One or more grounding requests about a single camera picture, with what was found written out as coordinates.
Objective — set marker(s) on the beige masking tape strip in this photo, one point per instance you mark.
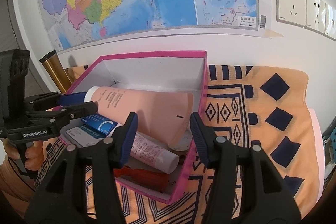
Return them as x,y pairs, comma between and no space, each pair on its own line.
274,34

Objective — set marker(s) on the white tape roll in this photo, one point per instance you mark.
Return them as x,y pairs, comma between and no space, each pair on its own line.
185,144

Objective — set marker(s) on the blue medicine box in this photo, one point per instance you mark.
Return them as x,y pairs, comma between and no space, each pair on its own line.
98,123

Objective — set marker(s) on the grey door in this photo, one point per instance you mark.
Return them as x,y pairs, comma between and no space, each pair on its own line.
15,16

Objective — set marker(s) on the orange patterned blanket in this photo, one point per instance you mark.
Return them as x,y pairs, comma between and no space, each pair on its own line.
249,134

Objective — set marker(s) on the white medicine box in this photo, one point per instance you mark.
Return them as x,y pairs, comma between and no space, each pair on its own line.
81,136

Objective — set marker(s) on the person's left hand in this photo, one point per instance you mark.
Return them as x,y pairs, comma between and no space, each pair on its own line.
34,154

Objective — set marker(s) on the pink cardboard box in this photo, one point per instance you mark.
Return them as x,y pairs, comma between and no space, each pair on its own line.
157,71

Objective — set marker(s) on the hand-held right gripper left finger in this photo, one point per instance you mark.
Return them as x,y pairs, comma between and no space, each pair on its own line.
128,140

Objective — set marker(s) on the small pink tube white cap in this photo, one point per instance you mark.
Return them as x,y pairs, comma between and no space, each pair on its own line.
155,154

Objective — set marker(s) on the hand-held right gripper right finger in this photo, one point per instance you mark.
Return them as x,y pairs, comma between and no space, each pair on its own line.
200,140

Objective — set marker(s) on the large peach pink tube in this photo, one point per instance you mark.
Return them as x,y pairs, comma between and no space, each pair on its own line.
147,108

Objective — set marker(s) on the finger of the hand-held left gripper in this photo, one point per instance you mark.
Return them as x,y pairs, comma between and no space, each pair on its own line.
84,108
74,98

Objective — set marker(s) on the gold metal cylinder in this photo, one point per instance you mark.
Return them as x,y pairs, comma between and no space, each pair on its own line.
56,69

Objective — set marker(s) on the red plastic tool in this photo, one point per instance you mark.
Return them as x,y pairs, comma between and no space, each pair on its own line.
147,178

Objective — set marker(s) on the blue plastic basket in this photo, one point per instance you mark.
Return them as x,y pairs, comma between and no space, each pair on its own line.
331,150

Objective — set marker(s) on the white wall socket plate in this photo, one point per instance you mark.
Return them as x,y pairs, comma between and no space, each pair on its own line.
315,12
290,5
330,22

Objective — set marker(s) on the person's left forearm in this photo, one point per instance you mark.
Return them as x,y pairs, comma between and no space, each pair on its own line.
13,182

